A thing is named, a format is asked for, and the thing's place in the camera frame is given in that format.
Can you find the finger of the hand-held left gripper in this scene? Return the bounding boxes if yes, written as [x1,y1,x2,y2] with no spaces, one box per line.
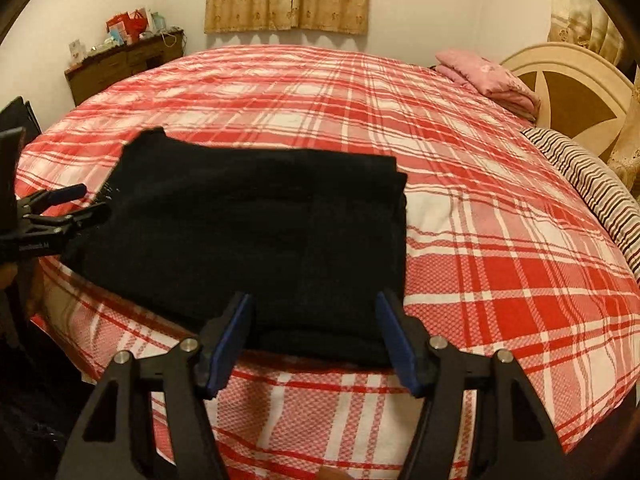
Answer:
[19,184,87,214]
[22,202,112,242]

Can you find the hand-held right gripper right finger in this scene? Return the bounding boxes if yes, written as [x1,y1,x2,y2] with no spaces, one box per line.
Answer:
[375,290,571,480]

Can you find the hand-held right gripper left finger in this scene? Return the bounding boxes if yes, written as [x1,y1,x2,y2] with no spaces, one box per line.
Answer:
[55,292,253,480]

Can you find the black pants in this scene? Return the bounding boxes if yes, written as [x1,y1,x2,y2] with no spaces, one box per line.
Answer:
[60,127,408,367]

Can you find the black flat panel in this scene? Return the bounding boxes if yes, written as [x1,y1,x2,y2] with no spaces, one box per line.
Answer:
[0,96,42,145]

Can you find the red plaid bed cover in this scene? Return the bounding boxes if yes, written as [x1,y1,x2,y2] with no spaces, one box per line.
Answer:
[15,44,640,480]

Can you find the brown wooden dresser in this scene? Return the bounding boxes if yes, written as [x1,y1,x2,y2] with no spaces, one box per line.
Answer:
[65,30,184,107]

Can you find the red gift bags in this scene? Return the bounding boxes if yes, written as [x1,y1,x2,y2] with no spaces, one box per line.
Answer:
[106,7,153,44]

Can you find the striped pillow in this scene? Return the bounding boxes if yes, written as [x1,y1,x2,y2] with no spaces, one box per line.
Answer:
[520,127,640,281]

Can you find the pink folded blanket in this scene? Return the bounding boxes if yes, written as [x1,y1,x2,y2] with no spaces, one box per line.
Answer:
[434,50,542,122]

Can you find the cream round headboard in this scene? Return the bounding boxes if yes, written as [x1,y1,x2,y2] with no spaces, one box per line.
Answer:
[500,42,635,163]

